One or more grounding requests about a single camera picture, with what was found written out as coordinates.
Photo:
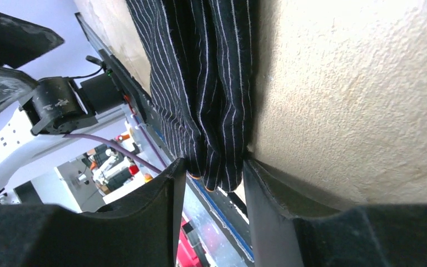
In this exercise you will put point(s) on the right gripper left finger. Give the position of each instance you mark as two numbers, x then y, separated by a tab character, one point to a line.
139	229

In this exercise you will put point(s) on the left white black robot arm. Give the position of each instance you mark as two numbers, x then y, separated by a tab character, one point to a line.
50	108

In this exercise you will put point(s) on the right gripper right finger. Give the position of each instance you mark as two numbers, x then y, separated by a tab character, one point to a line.
289	229

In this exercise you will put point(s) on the black striped underwear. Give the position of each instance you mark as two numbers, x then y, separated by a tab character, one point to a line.
201	56

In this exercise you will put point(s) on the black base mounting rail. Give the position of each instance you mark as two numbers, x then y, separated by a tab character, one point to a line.
218	217

